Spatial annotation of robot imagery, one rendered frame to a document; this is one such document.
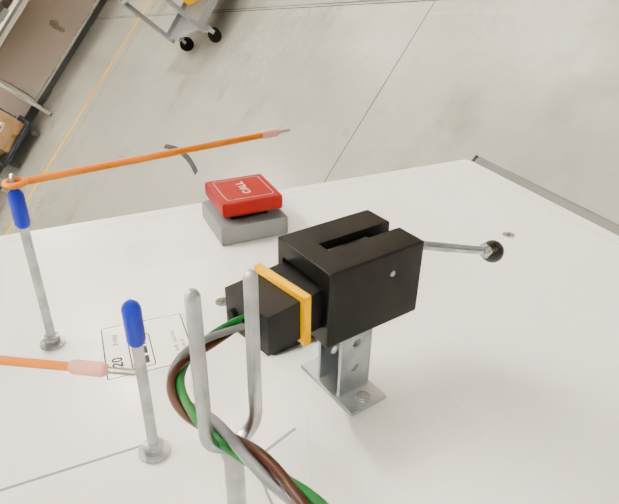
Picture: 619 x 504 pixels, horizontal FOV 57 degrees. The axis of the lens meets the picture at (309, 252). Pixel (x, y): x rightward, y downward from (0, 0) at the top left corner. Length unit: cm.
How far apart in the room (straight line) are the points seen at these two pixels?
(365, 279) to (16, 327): 23
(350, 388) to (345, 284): 8
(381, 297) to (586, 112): 157
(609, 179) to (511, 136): 36
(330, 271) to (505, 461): 13
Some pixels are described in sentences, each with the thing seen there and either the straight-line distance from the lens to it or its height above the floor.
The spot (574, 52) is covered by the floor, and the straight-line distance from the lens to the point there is 198.
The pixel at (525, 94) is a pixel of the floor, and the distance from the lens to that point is 196.
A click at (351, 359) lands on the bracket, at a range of 30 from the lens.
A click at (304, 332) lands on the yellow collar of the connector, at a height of 116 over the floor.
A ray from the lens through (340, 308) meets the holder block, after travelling 26.
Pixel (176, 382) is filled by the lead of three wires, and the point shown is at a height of 122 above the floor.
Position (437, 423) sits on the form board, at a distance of 31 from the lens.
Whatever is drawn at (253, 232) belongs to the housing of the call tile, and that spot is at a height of 109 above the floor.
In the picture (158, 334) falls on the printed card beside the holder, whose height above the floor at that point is 116.
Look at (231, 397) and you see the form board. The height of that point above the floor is 114.
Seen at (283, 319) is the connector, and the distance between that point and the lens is 24.
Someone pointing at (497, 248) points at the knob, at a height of 104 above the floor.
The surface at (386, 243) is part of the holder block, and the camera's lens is 27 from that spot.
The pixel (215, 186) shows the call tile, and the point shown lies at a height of 112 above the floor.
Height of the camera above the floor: 133
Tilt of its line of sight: 37 degrees down
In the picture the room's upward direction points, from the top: 58 degrees counter-clockwise
